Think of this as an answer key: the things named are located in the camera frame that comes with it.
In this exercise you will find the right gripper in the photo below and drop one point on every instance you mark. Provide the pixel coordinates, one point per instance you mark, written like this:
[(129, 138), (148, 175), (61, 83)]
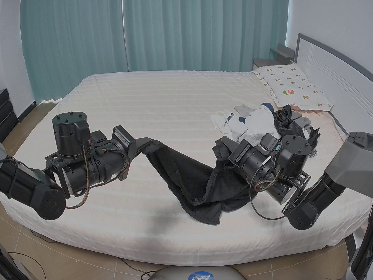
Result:
[(256, 165)]

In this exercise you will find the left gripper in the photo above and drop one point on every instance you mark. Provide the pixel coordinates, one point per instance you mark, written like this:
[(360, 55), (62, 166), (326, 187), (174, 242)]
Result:
[(102, 165)]

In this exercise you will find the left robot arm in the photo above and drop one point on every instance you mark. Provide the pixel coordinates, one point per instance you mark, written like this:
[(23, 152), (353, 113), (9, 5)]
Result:
[(23, 185)]

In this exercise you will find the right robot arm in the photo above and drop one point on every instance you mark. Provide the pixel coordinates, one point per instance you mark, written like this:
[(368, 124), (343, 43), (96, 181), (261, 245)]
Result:
[(346, 168)]

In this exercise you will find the pile of clothes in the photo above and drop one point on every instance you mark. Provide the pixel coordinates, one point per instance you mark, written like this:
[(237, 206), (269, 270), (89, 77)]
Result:
[(259, 121)]

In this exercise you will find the bed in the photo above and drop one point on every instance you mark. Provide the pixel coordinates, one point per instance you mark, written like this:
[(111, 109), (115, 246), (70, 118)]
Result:
[(160, 112)]

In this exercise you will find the white printed pillow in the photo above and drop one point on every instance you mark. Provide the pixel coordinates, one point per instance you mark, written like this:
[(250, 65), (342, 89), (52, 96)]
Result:
[(294, 83)]

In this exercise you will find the black chest of drawers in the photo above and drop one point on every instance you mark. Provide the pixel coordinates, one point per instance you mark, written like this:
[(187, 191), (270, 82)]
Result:
[(7, 115)]

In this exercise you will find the grey bedside table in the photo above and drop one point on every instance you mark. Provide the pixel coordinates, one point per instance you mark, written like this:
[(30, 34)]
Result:
[(271, 58)]

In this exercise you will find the blue-green curtain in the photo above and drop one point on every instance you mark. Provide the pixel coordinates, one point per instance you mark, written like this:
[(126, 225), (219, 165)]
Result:
[(204, 25), (75, 39)]

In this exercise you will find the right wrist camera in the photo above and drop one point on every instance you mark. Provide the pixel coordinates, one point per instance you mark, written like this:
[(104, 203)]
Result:
[(269, 143)]

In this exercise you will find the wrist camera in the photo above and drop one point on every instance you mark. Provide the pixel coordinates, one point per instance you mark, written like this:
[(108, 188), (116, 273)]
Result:
[(99, 137), (269, 143)]

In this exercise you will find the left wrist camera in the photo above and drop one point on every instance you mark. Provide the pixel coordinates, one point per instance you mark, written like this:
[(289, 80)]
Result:
[(99, 137)]

